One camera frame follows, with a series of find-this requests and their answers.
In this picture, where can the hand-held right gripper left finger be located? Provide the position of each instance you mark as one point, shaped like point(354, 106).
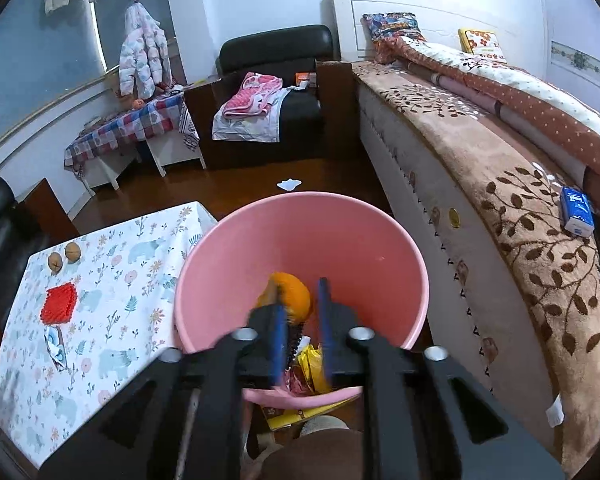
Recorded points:
point(279, 340)

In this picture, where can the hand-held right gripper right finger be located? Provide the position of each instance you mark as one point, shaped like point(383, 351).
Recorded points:
point(325, 330)

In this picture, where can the large yellow plastic wrapper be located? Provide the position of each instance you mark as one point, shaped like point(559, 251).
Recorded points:
point(310, 365)

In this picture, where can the orange peel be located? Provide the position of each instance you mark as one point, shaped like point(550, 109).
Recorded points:
point(295, 295)

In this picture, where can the pink plastic bucket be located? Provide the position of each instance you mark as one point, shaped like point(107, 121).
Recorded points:
point(305, 230)

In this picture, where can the white paper scrap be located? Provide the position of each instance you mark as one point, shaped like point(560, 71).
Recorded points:
point(289, 185)

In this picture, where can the gold round sticker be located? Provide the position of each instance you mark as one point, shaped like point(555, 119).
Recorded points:
point(453, 216)

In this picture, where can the white bed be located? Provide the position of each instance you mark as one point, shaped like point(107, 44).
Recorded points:
point(405, 170)

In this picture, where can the white cloth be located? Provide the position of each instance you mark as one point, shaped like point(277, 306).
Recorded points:
point(250, 130)

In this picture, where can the white desk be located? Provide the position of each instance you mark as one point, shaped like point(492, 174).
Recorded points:
point(175, 152)

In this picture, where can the red foam net sleeve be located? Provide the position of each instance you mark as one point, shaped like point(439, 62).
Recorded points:
point(59, 304)

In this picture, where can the white blue printed wrapper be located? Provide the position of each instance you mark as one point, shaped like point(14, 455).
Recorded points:
point(56, 347)

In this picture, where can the black leather armchair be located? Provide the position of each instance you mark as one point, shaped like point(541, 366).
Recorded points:
point(300, 107)

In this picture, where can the brown walnut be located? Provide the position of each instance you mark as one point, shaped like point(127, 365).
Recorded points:
point(72, 251)
point(55, 262)

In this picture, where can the brown leaf pattern blanket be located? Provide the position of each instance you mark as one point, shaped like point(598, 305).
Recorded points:
point(480, 160)

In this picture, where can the white tag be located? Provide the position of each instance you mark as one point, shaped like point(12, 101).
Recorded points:
point(555, 410)

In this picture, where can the pink patterned blanket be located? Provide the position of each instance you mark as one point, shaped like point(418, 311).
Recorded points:
point(250, 95)

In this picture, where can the small orange box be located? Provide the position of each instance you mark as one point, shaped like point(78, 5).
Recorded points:
point(305, 80)

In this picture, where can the checkered tablecloth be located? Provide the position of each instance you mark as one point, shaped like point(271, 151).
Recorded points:
point(125, 127)

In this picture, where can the small orange ball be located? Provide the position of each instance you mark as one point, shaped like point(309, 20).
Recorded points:
point(138, 104)

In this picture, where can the blue tissue pack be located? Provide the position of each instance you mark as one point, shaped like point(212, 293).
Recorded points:
point(577, 210)

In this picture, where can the black leather sofa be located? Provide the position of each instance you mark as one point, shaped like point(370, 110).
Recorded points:
point(0, 240)

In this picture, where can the polka dot quilt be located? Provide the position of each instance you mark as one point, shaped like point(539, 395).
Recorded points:
point(530, 105)

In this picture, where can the colourful printed pillow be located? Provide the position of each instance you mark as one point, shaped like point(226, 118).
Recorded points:
point(392, 25)

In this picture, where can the white patterned quilted jacket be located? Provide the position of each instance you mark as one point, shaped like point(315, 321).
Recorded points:
point(140, 55)

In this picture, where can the yellow floral pillow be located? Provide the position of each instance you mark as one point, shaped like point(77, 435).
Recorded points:
point(482, 42)

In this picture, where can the dark window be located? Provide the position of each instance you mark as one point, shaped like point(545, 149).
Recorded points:
point(30, 60)

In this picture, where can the lilac wardrobe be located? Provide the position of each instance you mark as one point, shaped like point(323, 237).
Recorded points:
point(580, 20)

